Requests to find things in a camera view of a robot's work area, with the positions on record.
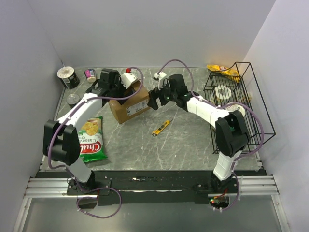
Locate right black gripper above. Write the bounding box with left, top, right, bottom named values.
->
left=147, top=79, right=178, bottom=111

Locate brown cardboard express box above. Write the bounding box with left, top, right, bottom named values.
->
left=109, top=86, right=150, bottom=124

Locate yellow utility knife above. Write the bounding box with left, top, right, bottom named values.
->
left=152, top=119, right=172, bottom=136

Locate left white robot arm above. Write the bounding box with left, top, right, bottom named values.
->
left=43, top=67, right=138, bottom=194

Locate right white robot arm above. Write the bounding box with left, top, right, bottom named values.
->
left=148, top=72, right=250, bottom=193

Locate purple yogurt cup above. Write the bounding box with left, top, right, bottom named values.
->
left=84, top=69, right=97, bottom=83

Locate tin food can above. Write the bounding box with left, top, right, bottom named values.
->
left=66, top=93, right=80, bottom=109

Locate black cylindrical snack can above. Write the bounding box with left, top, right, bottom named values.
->
left=57, top=66, right=80, bottom=89

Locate green Chuba chips bag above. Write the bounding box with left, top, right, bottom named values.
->
left=78, top=116, right=107, bottom=163

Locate yellow chips bag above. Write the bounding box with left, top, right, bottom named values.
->
left=206, top=64, right=241, bottom=84

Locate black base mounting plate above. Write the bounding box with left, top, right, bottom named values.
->
left=66, top=170, right=266, bottom=206

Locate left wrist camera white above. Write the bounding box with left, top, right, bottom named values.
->
left=120, top=68, right=141, bottom=89

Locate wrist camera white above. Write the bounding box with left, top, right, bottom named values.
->
left=153, top=72, right=167, bottom=81
left=120, top=68, right=141, bottom=89

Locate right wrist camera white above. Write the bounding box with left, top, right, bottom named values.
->
left=153, top=72, right=167, bottom=81

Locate black wire rack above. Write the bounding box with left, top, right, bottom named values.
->
left=204, top=62, right=276, bottom=154

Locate aluminium rail frame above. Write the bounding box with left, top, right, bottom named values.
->
left=24, top=176, right=279, bottom=198

